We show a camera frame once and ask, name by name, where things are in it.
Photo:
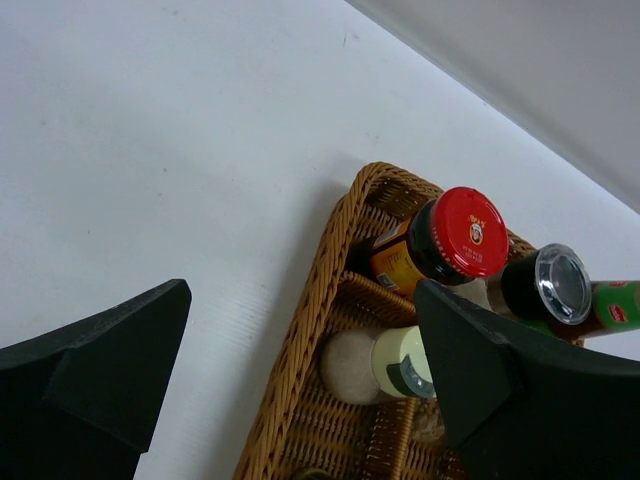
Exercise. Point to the green lid white shaker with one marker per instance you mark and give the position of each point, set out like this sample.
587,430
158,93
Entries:
367,366

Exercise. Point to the red lid sauce jar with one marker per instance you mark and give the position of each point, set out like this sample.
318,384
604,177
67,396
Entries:
454,239

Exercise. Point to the brown wicker tray basket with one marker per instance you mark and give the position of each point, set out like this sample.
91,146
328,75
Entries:
301,430

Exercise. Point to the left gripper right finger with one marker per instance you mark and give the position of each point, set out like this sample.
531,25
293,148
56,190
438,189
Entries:
518,404

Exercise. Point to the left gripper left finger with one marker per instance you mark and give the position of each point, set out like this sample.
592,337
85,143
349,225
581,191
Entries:
83,401

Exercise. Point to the clear cap salt grinder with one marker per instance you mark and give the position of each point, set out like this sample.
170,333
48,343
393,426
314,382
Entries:
550,285

